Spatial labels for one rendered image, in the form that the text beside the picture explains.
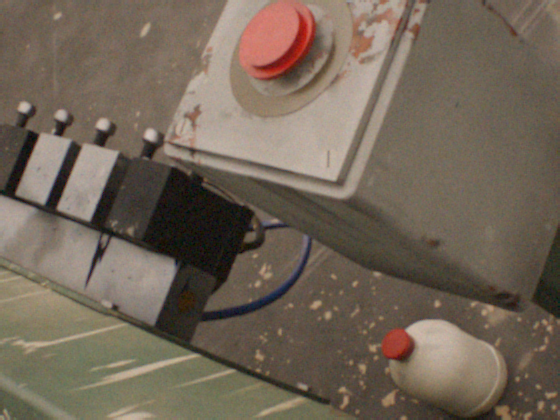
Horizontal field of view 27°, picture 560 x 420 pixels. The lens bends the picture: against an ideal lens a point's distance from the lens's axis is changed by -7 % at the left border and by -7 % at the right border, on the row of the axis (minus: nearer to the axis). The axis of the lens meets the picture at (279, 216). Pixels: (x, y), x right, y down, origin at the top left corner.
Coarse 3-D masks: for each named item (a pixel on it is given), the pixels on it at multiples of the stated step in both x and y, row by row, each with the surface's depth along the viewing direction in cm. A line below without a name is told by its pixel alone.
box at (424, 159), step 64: (256, 0) 57; (384, 0) 52; (448, 0) 52; (320, 64) 53; (384, 64) 51; (448, 64) 53; (512, 64) 56; (192, 128) 56; (256, 128) 54; (320, 128) 51; (384, 128) 51; (448, 128) 54; (512, 128) 57; (256, 192) 57; (320, 192) 51; (384, 192) 51; (448, 192) 54; (512, 192) 58; (384, 256) 61; (448, 256) 55; (512, 256) 59
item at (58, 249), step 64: (0, 128) 100; (64, 128) 100; (0, 192) 97; (64, 192) 89; (128, 192) 84; (192, 192) 84; (0, 256) 96; (64, 256) 90; (128, 256) 85; (192, 256) 85; (128, 320) 76; (192, 320) 84
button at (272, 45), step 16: (288, 0) 54; (256, 16) 54; (272, 16) 54; (288, 16) 53; (304, 16) 53; (256, 32) 54; (272, 32) 53; (288, 32) 53; (304, 32) 52; (240, 48) 55; (256, 48) 53; (272, 48) 53; (288, 48) 52; (304, 48) 52; (256, 64) 53; (272, 64) 53; (288, 64) 52
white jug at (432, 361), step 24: (408, 336) 136; (432, 336) 138; (456, 336) 139; (408, 360) 137; (432, 360) 137; (456, 360) 138; (480, 360) 142; (504, 360) 148; (408, 384) 139; (432, 384) 138; (456, 384) 139; (480, 384) 142; (504, 384) 146; (456, 408) 144; (480, 408) 145
